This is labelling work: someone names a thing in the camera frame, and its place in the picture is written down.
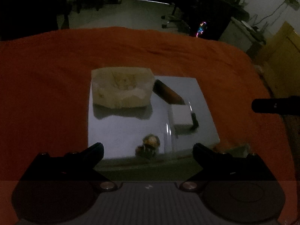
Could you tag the clear marker with black cap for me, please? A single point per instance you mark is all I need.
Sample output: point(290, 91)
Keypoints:
point(194, 119)

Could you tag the colourful glowing light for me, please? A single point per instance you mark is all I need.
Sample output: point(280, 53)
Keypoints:
point(201, 30)

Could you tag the white rectangular box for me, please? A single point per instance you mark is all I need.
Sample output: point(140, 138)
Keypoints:
point(181, 115)

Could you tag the yellow wooden cabinet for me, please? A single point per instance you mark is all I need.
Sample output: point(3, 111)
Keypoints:
point(279, 62)

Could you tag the small dark round trinket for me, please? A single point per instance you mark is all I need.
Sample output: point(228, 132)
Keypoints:
point(149, 147)

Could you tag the white sheet mat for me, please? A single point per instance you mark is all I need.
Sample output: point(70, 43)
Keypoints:
point(121, 131)

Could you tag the grey side table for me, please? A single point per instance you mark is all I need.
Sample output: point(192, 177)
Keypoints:
point(241, 35)

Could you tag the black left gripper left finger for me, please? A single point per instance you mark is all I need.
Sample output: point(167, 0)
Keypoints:
point(58, 189)

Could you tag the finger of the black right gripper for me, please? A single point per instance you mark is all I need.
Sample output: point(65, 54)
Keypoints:
point(288, 105)

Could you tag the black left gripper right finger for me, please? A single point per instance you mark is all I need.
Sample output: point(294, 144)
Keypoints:
point(242, 190)

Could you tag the red tablecloth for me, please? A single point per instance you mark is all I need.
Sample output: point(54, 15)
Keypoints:
point(45, 82)

